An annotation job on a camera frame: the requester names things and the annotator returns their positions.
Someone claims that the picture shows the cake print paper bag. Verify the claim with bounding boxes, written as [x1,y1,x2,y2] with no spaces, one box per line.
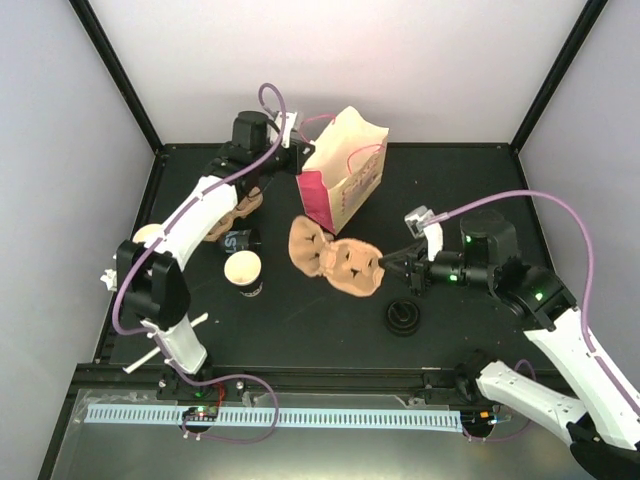
[297,106,389,235]

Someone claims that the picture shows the brown cardboard cup carrier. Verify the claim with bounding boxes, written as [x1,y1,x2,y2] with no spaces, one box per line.
[204,187,263,242]

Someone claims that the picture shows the black paper coffee cup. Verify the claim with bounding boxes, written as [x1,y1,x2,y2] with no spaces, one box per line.
[223,250,263,298]

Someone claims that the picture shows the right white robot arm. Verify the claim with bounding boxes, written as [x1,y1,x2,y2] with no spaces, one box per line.
[380,207,639,479]

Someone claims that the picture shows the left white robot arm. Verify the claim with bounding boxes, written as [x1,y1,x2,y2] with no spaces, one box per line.
[100,110,314,399]

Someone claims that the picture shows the stack of black lids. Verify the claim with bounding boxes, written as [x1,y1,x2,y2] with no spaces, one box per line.
[384,298,420,337]

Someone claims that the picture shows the black cup lying sideways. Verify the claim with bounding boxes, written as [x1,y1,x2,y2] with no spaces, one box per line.
[217,228,262,255]

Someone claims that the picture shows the white stacked paper cups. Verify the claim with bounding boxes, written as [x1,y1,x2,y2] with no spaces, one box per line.
[132,223,163,244]

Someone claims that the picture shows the small circuit board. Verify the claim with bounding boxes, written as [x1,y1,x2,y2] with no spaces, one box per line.
[182,406,219,422]

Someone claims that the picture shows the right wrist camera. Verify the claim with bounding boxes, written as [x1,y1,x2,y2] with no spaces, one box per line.
[404,205,444,261]

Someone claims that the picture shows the light blue cable duct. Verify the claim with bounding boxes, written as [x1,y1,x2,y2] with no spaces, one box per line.
[84,404,463,433]

